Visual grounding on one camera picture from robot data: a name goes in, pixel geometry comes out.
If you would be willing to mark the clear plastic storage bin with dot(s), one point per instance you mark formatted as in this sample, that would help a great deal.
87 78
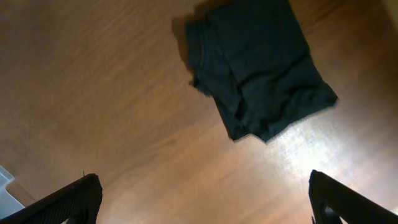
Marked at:
8 204

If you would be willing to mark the black garment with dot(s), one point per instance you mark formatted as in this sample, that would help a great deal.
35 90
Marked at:
252 58

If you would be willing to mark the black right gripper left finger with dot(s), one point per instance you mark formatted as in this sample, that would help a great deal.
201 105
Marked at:
78 202

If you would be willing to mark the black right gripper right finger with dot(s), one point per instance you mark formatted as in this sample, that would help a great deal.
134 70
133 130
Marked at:
333 202

